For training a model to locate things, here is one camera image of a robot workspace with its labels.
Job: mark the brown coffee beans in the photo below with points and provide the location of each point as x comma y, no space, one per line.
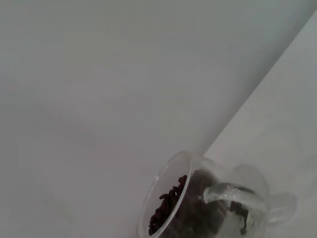
168,200

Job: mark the double-walled glass cup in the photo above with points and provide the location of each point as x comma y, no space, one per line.
247,198

